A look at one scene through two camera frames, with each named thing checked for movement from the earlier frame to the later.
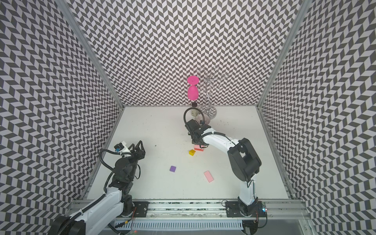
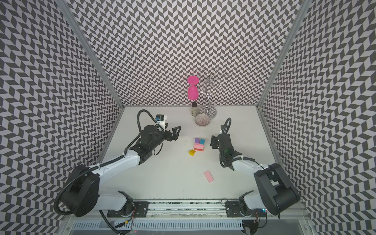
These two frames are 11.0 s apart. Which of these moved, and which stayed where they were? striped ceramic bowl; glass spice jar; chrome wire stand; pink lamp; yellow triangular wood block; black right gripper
Moved: black right gripper
Stayed: striped ceramic bowl; chrome wire stand; yellow triangular wood block; glass spice jar; pink lamp
